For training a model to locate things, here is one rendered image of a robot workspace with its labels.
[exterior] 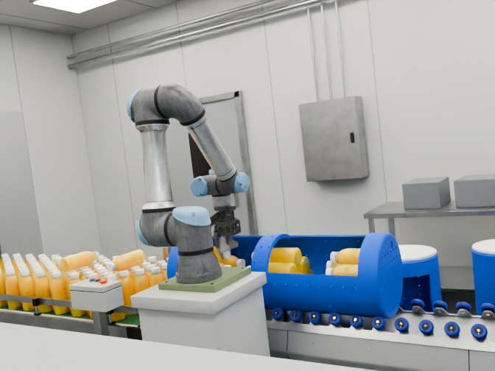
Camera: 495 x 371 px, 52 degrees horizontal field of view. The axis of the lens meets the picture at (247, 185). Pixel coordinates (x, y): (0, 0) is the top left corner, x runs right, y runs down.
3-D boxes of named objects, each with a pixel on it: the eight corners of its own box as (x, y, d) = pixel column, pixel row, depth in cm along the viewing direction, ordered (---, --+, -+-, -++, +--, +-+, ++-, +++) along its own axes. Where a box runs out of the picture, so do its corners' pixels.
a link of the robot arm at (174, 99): (194, 70, 164) (255, 179, 192) (167, 76, 170) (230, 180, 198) (179, 91, 157) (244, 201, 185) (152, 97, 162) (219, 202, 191)
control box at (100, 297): (105, 312, 199) (102, 286, 198) (71, 308, 210) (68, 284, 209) (124, 304, 207) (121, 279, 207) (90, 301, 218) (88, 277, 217)
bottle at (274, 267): (298, 283, 187) (255, 281, 197) (299, 263, 189) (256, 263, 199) (289, 281, 182) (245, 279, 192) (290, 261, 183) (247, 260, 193)
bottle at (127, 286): (141, 311, 230) (135, 271, 228) (131, 317, 223) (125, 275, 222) (127, 311, 232) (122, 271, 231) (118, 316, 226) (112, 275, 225)
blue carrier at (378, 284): (381, 331, 161) (373, 241, 159) (169, 311, 208) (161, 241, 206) (406, 304, 185) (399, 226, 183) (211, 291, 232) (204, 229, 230)
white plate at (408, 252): (364, 249, 241) (364, 251, 241) (380, 262, 213) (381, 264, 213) (423, 241, 241) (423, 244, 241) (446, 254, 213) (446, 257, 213)
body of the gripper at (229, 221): (230, 238, 200) (227, 207, 199) (213, 238, 205) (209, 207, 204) (241, 233, 207) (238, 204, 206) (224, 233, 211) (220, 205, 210)
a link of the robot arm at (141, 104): (168, 249, 164) (155, 80, 164) (133, 249, 172) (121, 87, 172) (191, 244, 174) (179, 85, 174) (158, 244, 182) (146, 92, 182)
